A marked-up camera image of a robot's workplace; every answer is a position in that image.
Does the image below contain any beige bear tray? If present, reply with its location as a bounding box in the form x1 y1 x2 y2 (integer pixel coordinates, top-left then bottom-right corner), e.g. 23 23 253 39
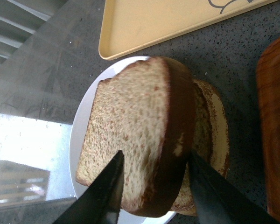
98 0 271 60

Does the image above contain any brown wooden tray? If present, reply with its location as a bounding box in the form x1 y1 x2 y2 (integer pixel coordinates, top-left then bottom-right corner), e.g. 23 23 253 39
256 37 280 222

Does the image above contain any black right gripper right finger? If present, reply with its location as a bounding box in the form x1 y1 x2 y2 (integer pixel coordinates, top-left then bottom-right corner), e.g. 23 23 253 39
189 152 278 224

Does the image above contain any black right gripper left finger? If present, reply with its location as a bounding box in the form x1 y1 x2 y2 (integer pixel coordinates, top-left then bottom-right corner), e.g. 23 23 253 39
54 150 124 224

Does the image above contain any bread slice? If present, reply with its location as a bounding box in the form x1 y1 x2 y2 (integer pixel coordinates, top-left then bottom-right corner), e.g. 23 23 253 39
168 80 229 216
76 56 196 217

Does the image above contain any white round plate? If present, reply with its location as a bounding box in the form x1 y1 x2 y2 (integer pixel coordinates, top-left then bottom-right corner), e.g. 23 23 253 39
69 56 176 224

